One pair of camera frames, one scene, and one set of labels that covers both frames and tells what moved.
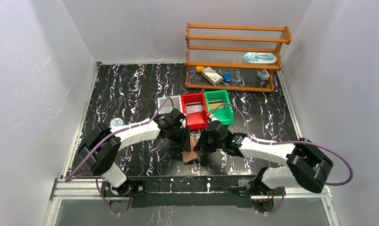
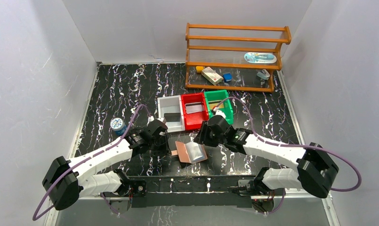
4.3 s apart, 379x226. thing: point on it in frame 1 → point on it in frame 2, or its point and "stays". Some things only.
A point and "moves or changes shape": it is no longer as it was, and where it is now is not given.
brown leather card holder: x=190 y=157 moves or changes shape
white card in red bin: x=194 y=107 stays
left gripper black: x=182 y=142 → x=164 y=144
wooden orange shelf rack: x=234 y=57 stays
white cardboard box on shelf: x=211 y=76 stays
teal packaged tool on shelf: x=260 y=58 stays
